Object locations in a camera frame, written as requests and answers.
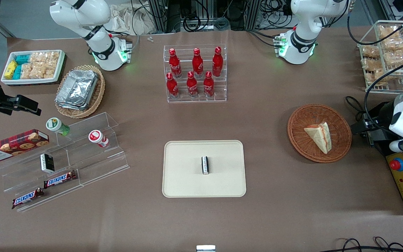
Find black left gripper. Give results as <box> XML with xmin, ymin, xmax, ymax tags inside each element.
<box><xmin>350</xmin><ymin>102</ymin><xmax>395</xmax><ymax>141</ymax></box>

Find triangle sandwich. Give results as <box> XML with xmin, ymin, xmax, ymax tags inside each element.
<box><xmin>304</xmin><ymin>121</ymin><xmax>332</xmax><ymax>155</ymax></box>

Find white rectangular snack tray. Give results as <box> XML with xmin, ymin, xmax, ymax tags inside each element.
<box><xmin>1</xmin><ymin>49</ymin><xmax>66</xmax><ymax>86</ymax></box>

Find brown round wicker basket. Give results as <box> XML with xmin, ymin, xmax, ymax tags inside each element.
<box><xmin>287</xmin><ymin>104</ymin><xmax>352</xmax><ymax>163</ymax></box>

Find light oval wicker basket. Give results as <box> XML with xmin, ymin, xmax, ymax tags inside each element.
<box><xmin>54</xmin><ymin>64</ymin><xmax>106</xmax><ymax>119</ymax></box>

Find beige plastic tray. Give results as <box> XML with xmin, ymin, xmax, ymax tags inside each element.
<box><xmin>162</xmin><ymin>140</ymin><xmax>247</xmax><ymax>198</ymax></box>

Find black equipment box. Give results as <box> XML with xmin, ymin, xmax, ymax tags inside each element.
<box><xmin>372</xmin><ymin>139</ymin><xmax>403</xmax><ymax>156</ymax></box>

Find yellow snack pack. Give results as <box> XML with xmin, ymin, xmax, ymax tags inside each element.
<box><xmin>5</xmin><ymin>60</ymin><xmax>19</xmax><ymax>78</ymax></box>

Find red plaid cookie box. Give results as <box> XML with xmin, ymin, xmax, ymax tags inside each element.
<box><xmin>0</xmin><ymin>128</ymin><xmax>50</xmax><ymax>164</ymax></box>

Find green lidded cup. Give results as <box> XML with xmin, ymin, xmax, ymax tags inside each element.
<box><xmin>45</xmin><ymin>117</ymin><xmax>71</xmax><ymax>137</ymax></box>

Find stacked aluminium foil trays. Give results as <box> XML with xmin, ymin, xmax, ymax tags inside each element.
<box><xmin>55</xmin><ymin>69</ymin><xmax>99</xmax><ymax>111</ymax></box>

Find red lidded cup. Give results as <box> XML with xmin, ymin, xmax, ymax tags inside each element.
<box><xmin>88</xmin><ymin>129</ymin><xmax>110</xmax><ymax>148</ymax></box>

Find brown Snickers bar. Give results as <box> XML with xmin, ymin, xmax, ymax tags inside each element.
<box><xmin>43</xmin><ymin>170</ymin><xmax>77</xmax><ymax>189</ymax></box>
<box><xmin>11</xmin><ymin>188</ymin><xmax>45</xmax><ymax>210</ymax></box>

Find clear acrylic step shelf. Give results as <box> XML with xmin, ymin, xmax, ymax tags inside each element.
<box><xmin>0</xmin><ymin>112</ymin><xmax>130</xmax><ymax>213</ymax></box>

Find crumpled white cloth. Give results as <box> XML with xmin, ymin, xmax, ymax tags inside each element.
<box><xmin>108</xmin><ymin>3</ymin><xmax>154</xmax><ymax>36</ymax></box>

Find clear acrylic bottle rack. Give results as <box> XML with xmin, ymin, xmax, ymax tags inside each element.
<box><xmin>163</xmin><ymin>44</ymin><xmax>228</xmax><ymax>103</ymax></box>

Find red cola bottle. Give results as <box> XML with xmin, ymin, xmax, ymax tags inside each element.
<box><xmin>212</xmin><ymin>46</ymin><xmax>224</xmax><ymax>78</ymax></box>
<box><xmin>192</xmin><ymin>48</ymin><xmax>204</xmax><ymax>78</ymax></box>
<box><xmin>168</xmin><ymin>48</ymin><xmax>183</xmax><ymax>78</ymax></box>
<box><xmin>186</xmin><ymin>71</ymin><xmax>199</xmax><ymax>99</ymax></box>
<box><xmin>166</xmin><ymin>72</ymin><xmax>180</xmax><ymax>100</ymax></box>
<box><xmin>203</xmin><ymin>71</ymin><xmax>215</xmax><ymax>99</ymax></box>

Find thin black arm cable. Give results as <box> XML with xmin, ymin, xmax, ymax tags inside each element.
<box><xmin>363</xmin><ymin>64</ymin><xmax>403</xmax><ymax>135</ymax></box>

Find white wire basket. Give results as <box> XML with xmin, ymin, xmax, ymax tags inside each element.
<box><xmin>358</xmin><ymin>20</ymin><xmax>403</xmax><ymax>95</ymax></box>

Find black looping arm cable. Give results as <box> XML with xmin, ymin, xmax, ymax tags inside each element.
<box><xmin>347</xmin><ymin>0</ymin><xmax>403</xmax><ymax>46</ymax></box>

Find black cable on table edge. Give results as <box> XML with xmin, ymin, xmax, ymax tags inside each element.
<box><xmin>327</xmin><ymin>237</ymin><xmax>403</xmax><ymax>252</ymax></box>

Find black base power cables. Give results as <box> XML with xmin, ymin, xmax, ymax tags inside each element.
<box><xmin>246</xmin><ymin>29</ymin><xmax>281</xmax><ymax>48</ymax></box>

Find aluminium frame post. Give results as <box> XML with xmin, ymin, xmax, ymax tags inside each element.
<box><xmin>147</xmin><ymin>0</ymin><xmax>169</xmax><ymax>34</ymax></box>
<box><xmin>245</xmin><ymin>0</ymin><xmax>262</xmax><ymax>30</ymax></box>

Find coiled black cable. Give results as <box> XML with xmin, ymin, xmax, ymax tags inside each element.
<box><xmin>183</xmin><ymin>15</ymin><xmax>202</xmax><ymax>32</ymax></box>

